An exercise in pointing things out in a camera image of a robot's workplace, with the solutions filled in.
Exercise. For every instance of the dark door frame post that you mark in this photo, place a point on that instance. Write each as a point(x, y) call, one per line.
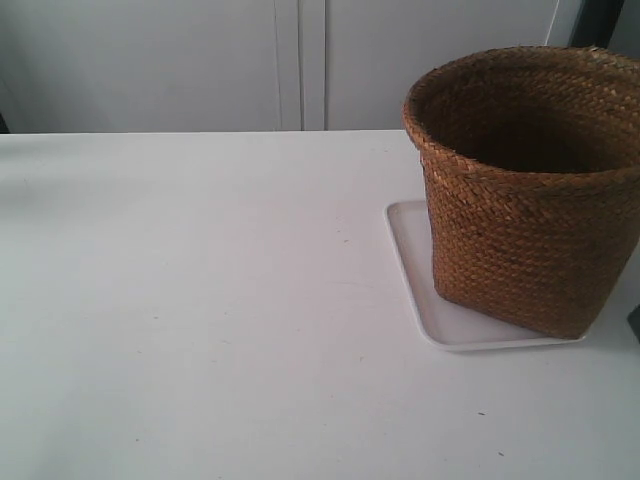
point(596, 23)

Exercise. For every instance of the white plastic tray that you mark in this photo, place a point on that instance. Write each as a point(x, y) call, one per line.
point(446, 325)

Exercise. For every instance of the brown woven basket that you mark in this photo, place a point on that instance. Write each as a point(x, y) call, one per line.
point(530, 158)

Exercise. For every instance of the white cabinet doors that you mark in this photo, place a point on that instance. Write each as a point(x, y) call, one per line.
point(146, 66)

